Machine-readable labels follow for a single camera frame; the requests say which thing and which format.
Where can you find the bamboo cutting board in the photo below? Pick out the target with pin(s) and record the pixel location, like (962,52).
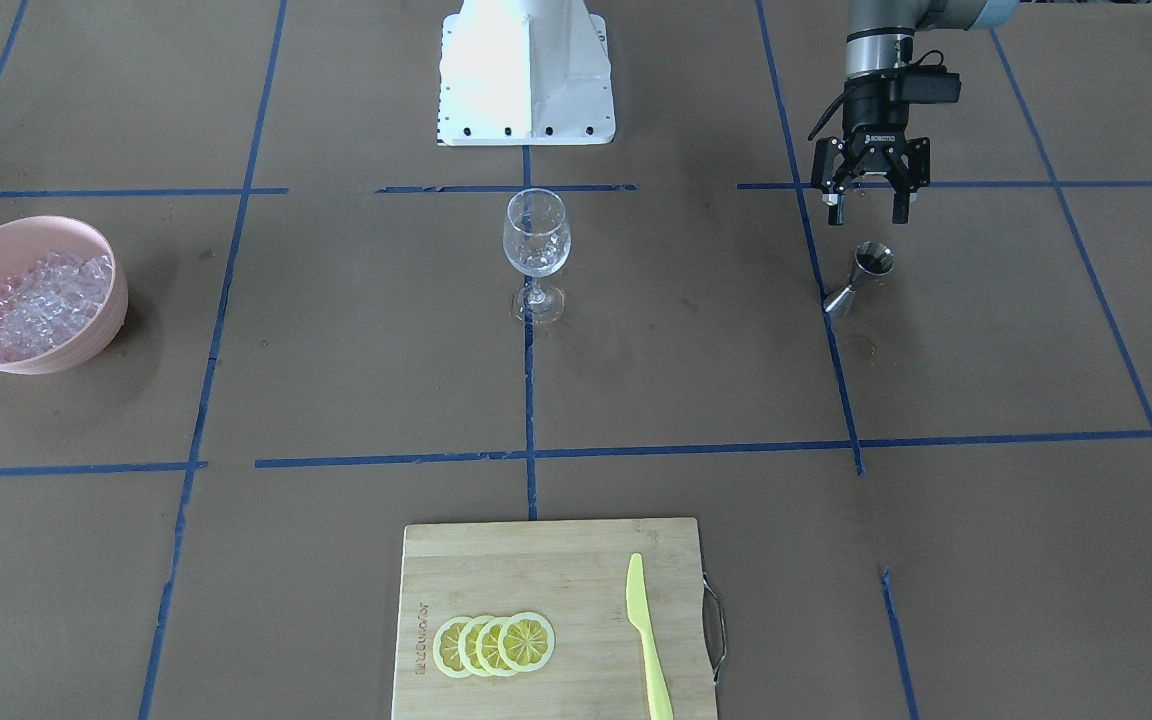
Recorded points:
(573,573)

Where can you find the yellow-green plastic knife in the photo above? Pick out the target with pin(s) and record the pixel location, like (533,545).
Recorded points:
(638,614)

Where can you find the lemon slice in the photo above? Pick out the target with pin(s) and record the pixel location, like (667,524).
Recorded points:
(526,642)
(467,645)
(487,648)
(447,655)

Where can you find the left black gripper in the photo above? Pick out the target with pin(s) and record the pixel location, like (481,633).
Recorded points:
(873,112)

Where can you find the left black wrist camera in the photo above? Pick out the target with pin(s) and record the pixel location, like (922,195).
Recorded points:
(927,82)

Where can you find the clear wine glass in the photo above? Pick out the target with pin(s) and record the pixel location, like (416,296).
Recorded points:
(536,240)

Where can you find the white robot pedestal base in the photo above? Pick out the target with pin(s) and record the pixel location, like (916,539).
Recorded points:
(525,73)

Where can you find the pile of clear ice cubes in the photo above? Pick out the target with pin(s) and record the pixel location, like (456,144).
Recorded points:
(51,302)

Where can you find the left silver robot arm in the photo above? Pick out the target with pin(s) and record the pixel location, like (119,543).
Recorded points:
(881,36)

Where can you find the pink plastic bowl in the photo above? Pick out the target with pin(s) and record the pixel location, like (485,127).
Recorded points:
(21,241)

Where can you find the steel double jigger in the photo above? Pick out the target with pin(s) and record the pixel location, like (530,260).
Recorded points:
(871,261)

